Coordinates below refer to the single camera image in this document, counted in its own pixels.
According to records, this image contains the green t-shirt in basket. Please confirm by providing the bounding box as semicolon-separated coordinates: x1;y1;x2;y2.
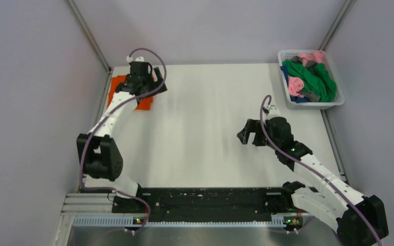
282;59;337;103

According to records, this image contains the orange t-shirt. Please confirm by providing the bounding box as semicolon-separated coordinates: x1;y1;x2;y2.
107;75;153;111

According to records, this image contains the pink t-shirt in basket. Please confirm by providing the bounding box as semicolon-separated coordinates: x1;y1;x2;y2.
288;51;325;102

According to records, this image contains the grey slotted cable duct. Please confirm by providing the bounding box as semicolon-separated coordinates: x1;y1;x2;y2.
72;215;298;228

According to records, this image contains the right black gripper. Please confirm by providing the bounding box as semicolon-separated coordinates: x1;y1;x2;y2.
238;118;280;150

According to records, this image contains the aluminium frame rail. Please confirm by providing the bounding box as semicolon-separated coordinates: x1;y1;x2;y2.
61;193;115;215

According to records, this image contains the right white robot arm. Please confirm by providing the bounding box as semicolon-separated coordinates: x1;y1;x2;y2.
237;116;389;245

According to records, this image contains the grey t-shirt in basket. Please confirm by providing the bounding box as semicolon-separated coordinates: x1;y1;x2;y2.
290;56;321;103

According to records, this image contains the blue t-shirt in basket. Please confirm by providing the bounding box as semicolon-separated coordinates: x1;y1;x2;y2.
280;65;310;104

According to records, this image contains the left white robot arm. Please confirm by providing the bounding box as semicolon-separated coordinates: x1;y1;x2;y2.
76;60;167;215

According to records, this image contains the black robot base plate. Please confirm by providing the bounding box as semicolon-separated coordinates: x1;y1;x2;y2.
112;187;303;223

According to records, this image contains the white plastic laundry basket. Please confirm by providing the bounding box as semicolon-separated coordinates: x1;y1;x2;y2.
278;49;345;110

